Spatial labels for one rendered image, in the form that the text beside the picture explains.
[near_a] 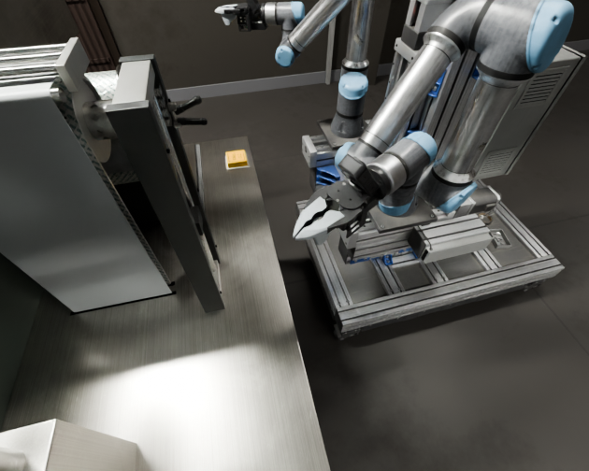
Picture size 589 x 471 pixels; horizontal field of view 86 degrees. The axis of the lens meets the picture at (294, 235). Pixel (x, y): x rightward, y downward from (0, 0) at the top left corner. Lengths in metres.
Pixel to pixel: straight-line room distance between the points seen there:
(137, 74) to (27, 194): 0.28
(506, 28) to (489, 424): 1.56
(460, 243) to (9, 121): 1.24
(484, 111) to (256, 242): 0.66
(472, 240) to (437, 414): 0.85
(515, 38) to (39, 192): 0.90
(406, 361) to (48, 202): 1.60
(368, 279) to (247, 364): 1.06
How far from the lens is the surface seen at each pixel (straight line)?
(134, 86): 0.50
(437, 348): 1.88
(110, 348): 0.89
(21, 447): 0.57
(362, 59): 1.53
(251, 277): 0.87
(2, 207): 0.71
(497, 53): 0.84
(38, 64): 0.58
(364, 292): 1.67
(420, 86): 0.83
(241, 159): 1.19
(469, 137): 0.92
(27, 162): 0.63
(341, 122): 1.47
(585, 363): 2.25
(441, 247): 1.25
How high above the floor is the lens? 1.63
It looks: 51 degrees down
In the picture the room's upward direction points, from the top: straight up
